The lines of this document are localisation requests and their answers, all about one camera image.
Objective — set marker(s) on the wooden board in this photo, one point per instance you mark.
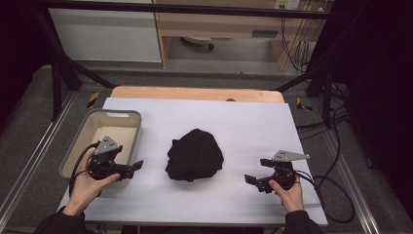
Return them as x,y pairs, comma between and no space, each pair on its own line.
195,94

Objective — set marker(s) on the person's left hand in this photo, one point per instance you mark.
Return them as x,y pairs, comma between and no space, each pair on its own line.
82,191

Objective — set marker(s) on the office chair base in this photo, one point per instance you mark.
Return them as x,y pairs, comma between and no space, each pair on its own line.
198,40

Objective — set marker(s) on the black metal stand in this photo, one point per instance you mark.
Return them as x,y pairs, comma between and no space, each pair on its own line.
58,84
326,94

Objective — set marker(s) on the yellow black tape marker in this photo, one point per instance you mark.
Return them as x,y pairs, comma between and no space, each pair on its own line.
93,99
302,104

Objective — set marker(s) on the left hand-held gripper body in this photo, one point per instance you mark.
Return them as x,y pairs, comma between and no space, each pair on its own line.
107,165

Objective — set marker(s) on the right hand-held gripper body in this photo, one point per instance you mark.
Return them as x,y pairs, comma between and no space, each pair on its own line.
282,172

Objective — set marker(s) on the black cloth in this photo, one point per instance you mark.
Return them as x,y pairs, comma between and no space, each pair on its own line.
195,156

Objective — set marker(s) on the person's right hand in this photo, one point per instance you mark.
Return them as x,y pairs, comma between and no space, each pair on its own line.
290,198

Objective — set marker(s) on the black curtain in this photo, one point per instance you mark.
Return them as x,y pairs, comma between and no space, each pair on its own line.
380,97
18,48

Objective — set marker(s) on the white power strip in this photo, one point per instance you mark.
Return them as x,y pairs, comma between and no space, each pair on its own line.
287,4

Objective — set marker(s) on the black metal crossbar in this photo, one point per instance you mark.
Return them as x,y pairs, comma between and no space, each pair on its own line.
195,9

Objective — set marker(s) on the grey plastic bin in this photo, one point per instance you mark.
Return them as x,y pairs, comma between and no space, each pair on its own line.
113,135

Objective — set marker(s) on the wooden desk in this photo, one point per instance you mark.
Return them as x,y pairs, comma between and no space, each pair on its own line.
214,24

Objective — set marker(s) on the white cabinet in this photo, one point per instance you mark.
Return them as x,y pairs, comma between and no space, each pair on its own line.
107,35

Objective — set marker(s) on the aluminium floor rail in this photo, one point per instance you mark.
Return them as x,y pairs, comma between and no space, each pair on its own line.
35,152
350,188

